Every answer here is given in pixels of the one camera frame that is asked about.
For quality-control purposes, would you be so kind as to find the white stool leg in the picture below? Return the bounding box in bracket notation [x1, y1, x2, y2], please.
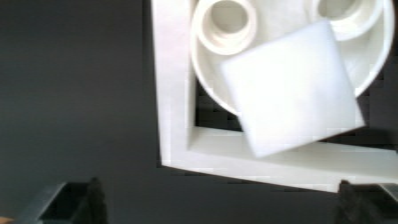
[220, 20, 364, 157]

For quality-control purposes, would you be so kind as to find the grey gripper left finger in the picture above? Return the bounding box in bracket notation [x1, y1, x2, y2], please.
[14, 178, 108, 224]

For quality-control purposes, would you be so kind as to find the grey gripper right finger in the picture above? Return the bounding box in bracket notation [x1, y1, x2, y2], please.
[334, 180, 398, 224]

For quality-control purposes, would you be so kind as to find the white U-shaped fence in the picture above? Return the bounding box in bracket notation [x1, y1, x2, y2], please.
[151, 0, 398, 192]

